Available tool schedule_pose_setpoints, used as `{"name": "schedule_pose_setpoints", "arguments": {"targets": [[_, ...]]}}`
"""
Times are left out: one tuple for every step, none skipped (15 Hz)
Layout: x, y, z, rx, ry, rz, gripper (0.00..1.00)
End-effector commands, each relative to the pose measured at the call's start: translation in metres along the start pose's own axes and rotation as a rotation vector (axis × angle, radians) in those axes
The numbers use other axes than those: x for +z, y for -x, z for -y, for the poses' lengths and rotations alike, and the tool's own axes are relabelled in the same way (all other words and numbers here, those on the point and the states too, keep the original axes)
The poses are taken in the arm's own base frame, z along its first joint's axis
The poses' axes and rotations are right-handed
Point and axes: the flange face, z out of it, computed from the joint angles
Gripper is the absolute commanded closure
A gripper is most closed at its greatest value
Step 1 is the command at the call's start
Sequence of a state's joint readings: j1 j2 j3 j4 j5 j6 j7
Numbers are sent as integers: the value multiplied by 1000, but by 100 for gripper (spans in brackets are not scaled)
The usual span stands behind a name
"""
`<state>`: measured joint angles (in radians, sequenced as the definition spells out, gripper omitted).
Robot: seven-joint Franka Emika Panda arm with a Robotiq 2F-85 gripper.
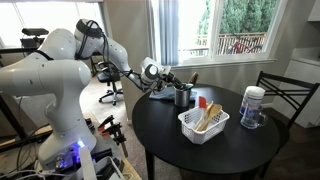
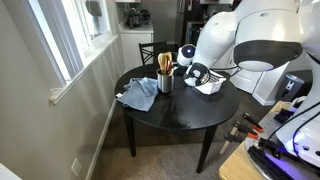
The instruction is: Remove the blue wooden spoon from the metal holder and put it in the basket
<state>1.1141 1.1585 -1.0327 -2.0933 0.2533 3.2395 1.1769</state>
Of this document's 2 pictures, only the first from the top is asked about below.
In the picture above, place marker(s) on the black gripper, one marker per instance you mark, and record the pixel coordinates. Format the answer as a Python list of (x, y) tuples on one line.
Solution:
[(168, 79)]

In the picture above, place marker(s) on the blue wooden spoon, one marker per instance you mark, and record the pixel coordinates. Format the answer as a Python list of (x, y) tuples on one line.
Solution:
[(189, 86)]

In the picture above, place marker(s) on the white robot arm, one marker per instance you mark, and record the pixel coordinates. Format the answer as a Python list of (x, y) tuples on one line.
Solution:
[(50, 83)]

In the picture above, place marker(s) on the metal utensil holder cup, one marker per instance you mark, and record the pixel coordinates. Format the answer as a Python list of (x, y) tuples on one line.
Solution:
[(182, 98)]

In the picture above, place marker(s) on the dark wooden spoon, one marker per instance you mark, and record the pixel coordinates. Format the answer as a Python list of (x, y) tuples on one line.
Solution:
[(193, 78)]

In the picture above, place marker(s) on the light wooden spoon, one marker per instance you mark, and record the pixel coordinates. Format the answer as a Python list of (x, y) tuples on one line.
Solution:
[(213, 111)]

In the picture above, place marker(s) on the white plastic basket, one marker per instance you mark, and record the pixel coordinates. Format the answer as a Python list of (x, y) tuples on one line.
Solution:
[(203, 133)]

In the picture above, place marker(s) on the blue cloth towel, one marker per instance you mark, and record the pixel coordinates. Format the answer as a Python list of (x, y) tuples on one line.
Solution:
[(161, 94)]

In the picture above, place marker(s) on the red silicone spatula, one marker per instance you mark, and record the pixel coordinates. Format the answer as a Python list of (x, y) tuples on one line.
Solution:
[(202, 102)]

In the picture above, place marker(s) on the white framed window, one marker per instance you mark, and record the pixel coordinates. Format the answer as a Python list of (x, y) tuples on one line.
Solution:
[(213, 63)]

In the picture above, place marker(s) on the wooden deck railing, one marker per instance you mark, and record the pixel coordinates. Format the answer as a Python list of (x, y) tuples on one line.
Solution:
[(206, 41)]

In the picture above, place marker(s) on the grey blue curtain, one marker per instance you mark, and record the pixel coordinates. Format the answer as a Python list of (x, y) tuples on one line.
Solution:
[(168, 26)]

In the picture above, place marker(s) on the black office chair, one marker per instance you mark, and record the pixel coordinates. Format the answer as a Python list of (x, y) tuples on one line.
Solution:
[(110, 78)]

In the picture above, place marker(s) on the red bicycle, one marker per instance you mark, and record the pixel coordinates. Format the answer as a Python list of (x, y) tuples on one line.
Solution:
[(240, 46)]

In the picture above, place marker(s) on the white wipes canister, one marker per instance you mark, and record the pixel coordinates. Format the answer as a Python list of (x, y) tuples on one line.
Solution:
[(252, 96)]

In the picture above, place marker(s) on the round black table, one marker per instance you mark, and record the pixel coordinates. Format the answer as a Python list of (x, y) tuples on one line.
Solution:
[(206, 156)]

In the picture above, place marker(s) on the black orange bar clamp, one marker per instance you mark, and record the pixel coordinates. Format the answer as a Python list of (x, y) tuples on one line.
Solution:
[(116, 131), (106, 122)]

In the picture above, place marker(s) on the clear glass mug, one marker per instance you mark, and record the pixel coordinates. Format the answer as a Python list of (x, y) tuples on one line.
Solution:
[(251, 118)]

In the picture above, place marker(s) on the green conifer tree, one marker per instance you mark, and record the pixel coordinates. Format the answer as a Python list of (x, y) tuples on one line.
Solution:
[(246, 15)]

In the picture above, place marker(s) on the light wooden workbench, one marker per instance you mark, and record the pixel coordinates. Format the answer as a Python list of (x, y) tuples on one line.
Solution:
[(130, 170)]

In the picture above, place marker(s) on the black wooden chair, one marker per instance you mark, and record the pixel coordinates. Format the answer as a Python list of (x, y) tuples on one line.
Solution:
[(286, 85)]

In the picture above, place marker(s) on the white kitchen cabinet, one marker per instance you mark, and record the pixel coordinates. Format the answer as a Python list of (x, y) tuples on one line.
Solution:
[(300, 83)]

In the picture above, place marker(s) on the black stereo camera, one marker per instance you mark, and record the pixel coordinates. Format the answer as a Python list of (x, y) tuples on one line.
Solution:
[(35, 32)]

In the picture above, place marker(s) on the black metal frame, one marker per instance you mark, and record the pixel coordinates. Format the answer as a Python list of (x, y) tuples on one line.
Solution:
[(15, 121)]

